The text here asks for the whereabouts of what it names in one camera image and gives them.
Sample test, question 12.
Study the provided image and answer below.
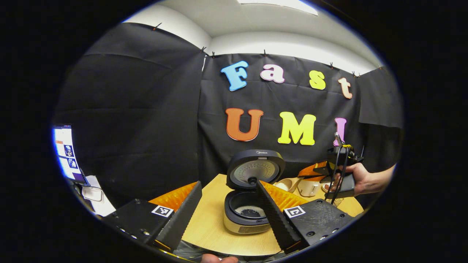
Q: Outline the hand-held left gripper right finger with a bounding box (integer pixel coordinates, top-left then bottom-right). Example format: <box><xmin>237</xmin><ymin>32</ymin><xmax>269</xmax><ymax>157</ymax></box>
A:
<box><xmin>255</xmin><ymin>180</ymin><xmax>356</xmax><ymax>255</ymax></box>

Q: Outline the computer monitor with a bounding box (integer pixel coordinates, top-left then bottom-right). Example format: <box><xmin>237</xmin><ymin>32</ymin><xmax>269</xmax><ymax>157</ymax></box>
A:
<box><xmin>52</xmin><ymin>125</ymin><xmax>88</xmax><ymax>184</ymax></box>

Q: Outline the ceiling light panel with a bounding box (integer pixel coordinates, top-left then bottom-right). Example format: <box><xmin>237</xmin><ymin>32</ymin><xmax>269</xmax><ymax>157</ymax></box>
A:
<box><xmin>238</xmin><ymin>0</ymin><xmax>318</xmax><ymax>16</ymax></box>

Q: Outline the white box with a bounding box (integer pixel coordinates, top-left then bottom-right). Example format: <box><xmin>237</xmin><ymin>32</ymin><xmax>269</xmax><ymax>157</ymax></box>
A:
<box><xmin>81</xmin><ymin>175</ymin><xmax>117</xmax><ymax>217</ymax></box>

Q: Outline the black backdrop cloth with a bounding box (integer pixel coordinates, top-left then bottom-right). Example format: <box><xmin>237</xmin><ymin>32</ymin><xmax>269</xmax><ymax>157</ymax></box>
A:
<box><xmin>53</xmin><ymin>23</ymin><xmax>404</xmax><ymax>209</ymax></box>

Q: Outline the dark grey rice cooker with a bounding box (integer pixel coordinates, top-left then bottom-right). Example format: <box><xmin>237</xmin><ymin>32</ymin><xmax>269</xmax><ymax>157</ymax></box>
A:
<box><xmin>223</xmin><ymin>149</ymin><xmax>286</xmax><ymax>235</ymax></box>

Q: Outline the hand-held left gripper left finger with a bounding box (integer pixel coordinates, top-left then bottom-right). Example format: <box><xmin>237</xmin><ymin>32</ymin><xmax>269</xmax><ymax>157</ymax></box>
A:
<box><xmin>103</xmin><ymin>181</ymin><xmax>203</xmax><ymax>252</ymax></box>

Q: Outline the wooden spoon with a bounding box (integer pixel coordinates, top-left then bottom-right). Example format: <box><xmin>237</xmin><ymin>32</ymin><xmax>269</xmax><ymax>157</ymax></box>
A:
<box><xmin>274</xmin><ymin>178</ymin><xmax>304</xmax><ymax>193</ymax></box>

